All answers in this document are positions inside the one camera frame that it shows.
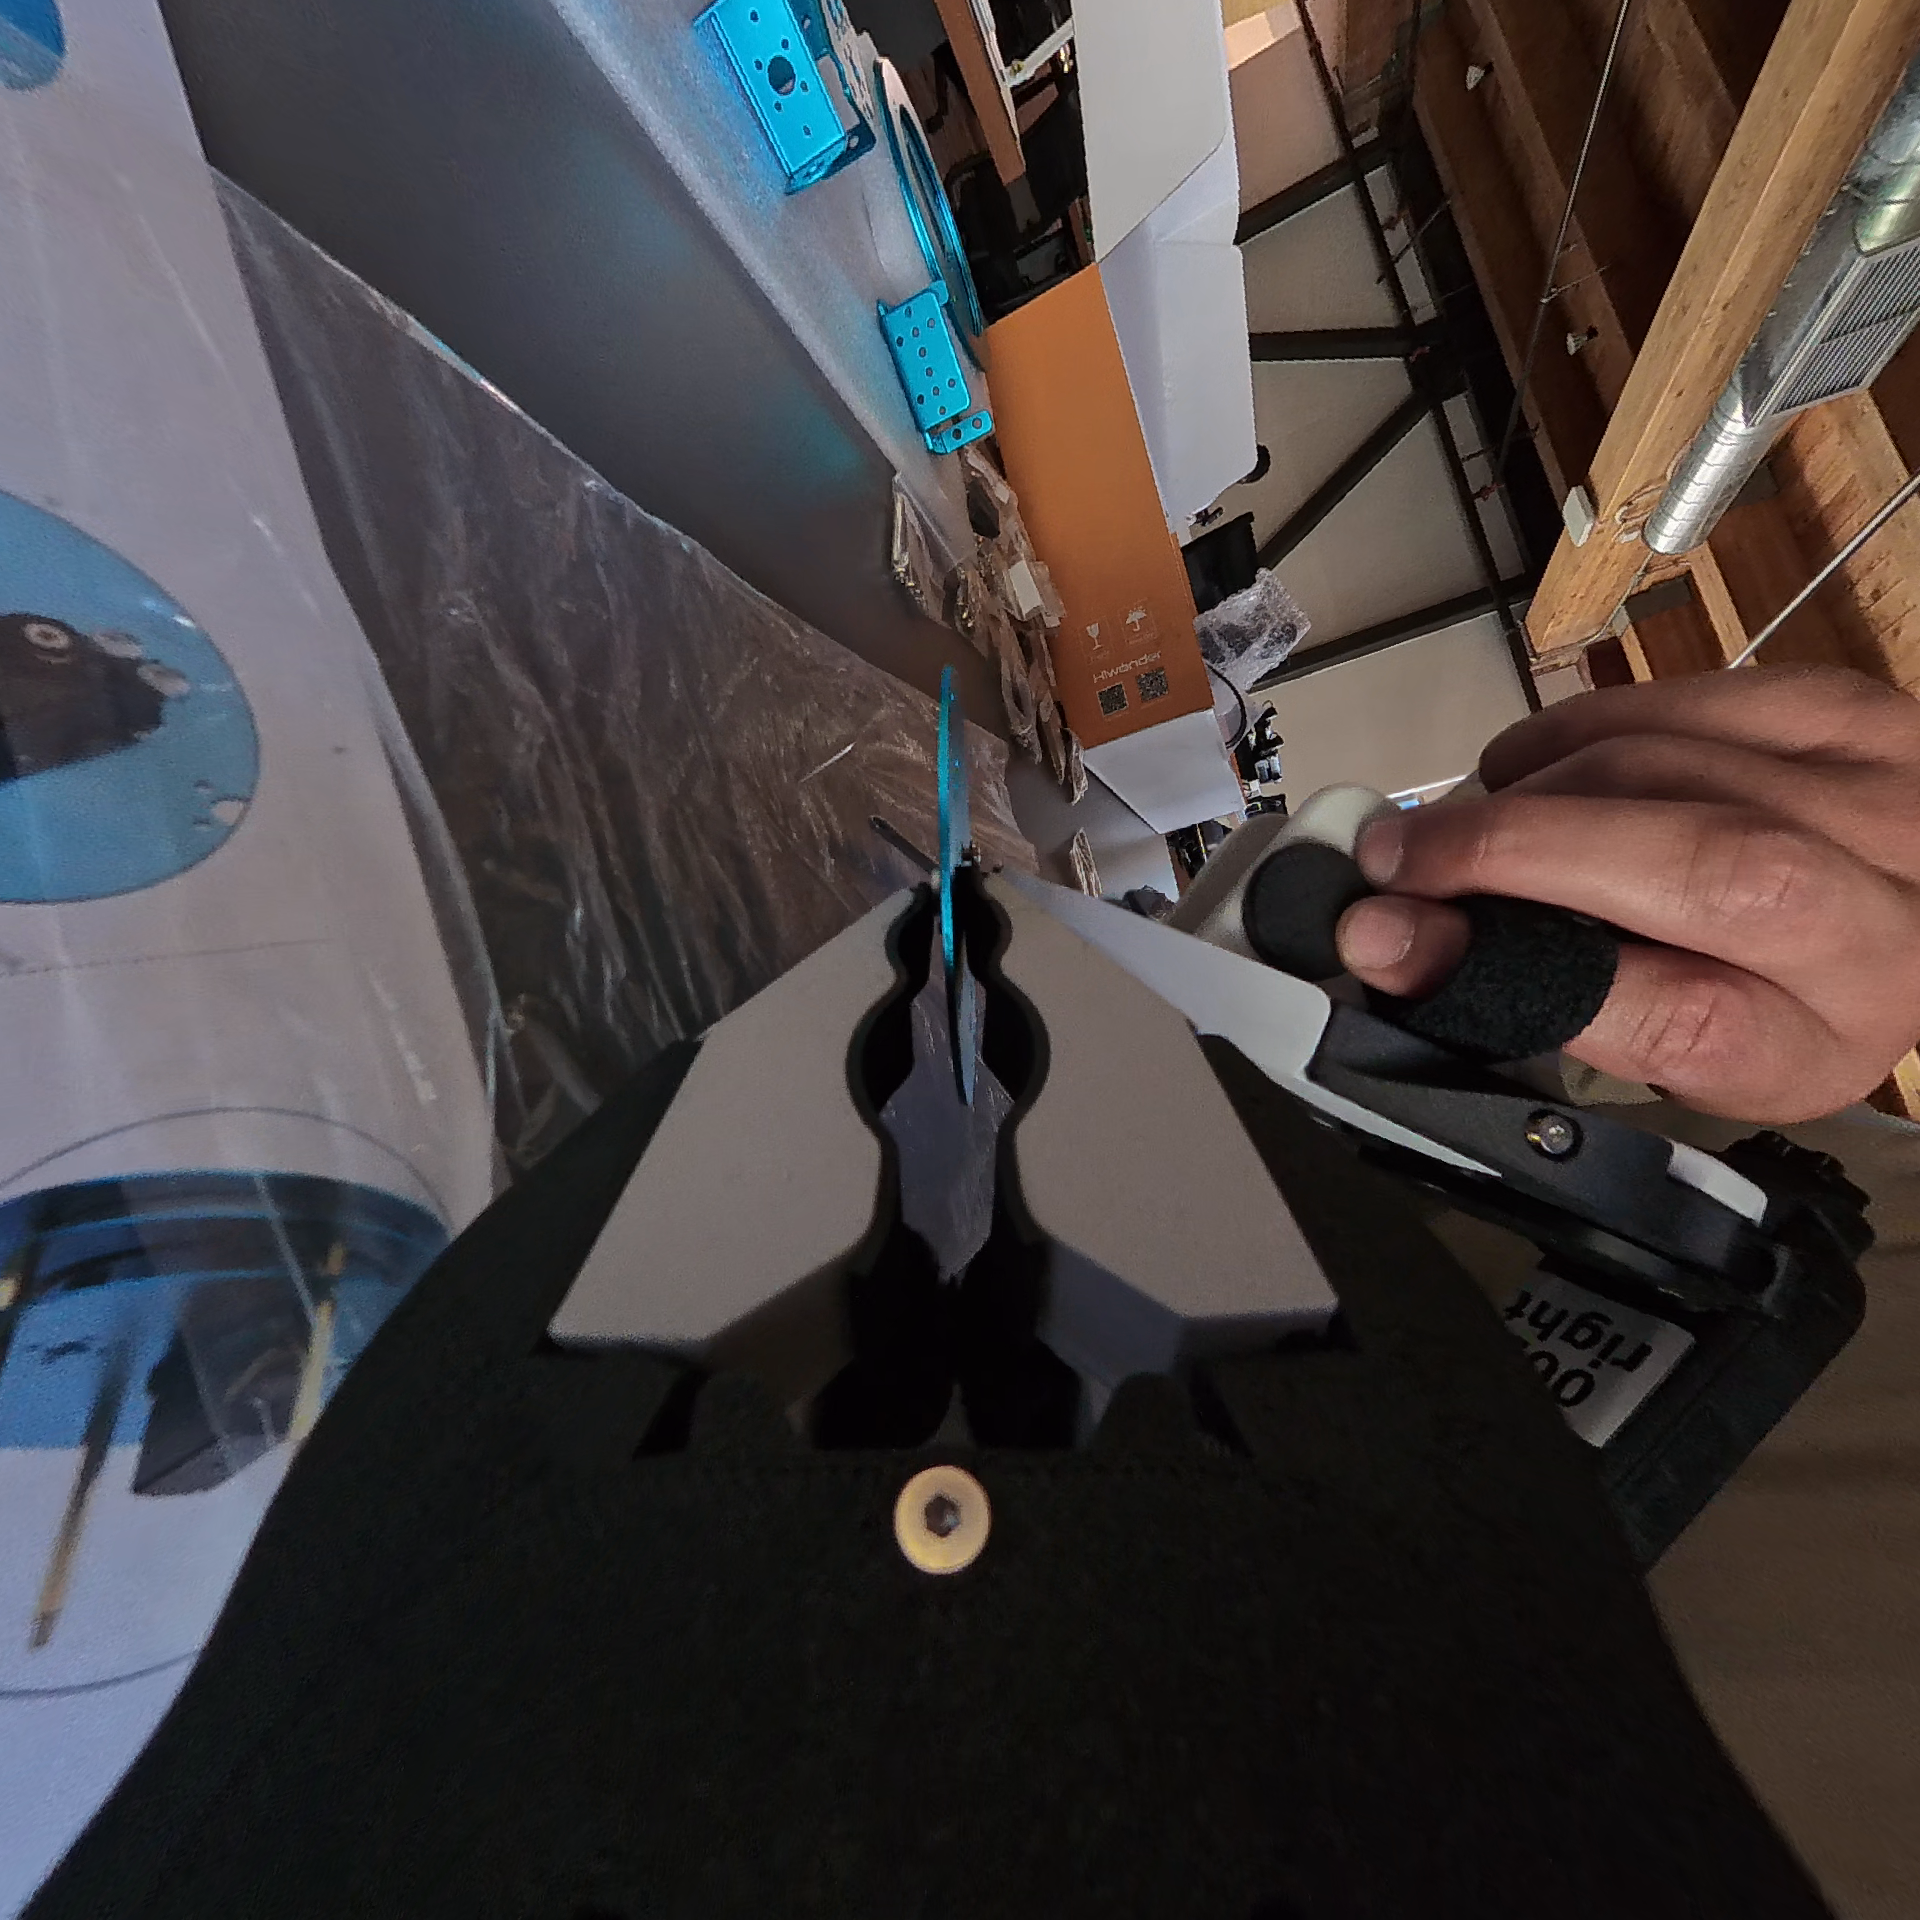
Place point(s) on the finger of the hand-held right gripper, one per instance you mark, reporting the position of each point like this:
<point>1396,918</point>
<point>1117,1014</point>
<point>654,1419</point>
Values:
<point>1201,974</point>

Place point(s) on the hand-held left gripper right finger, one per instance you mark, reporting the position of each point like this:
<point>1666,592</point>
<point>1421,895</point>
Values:
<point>1172,1200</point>

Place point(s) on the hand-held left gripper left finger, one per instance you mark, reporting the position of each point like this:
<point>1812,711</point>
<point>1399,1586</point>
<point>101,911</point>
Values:
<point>721,1200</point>

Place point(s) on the blue round metal plate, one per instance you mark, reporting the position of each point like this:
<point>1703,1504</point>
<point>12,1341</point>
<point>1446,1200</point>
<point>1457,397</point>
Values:
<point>949,809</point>

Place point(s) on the person's right hand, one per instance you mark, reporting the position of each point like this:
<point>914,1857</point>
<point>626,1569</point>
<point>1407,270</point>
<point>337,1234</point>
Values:
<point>1724,840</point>

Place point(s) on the bubble wrap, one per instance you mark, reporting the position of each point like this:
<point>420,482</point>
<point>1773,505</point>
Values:
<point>1245,622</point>

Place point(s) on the pile of small screw bags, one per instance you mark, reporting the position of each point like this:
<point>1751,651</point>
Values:
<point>1021,586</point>

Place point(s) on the clear plastic bag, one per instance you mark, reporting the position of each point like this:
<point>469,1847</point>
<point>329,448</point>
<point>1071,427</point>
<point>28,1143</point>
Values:
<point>601,720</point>

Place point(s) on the orange and white cardboard box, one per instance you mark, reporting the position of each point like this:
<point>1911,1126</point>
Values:
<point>1079,495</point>

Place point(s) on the white ceiling sensor box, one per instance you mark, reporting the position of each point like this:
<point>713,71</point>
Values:
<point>1579,513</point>

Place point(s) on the white foam sheet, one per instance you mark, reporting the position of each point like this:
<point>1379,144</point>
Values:
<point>780,270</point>

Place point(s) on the assembly guide paper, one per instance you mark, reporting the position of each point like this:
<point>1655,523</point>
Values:
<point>150,375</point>

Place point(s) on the silver spiral air duct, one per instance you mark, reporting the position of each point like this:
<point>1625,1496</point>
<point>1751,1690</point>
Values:
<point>1711,465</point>

